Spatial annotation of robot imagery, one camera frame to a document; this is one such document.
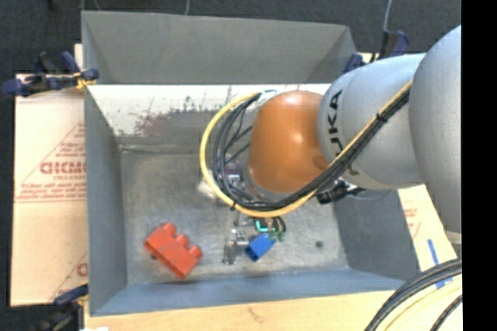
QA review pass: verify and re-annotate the red toy building brick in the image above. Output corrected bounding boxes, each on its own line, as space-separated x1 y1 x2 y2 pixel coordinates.
144 221 204 281

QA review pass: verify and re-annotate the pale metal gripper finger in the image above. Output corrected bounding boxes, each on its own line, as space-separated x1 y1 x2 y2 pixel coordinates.
222 241 238 266
231 228 250 249

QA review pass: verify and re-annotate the black cylinder on white bracket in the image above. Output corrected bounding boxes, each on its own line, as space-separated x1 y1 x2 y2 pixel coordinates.
315 180 362 205

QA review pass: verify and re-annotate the grey metal bin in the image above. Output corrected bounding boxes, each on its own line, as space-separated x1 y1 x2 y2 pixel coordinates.
80 10 422 317

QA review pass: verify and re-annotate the small blue block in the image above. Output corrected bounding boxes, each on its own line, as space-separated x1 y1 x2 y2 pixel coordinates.
244 232 278 263

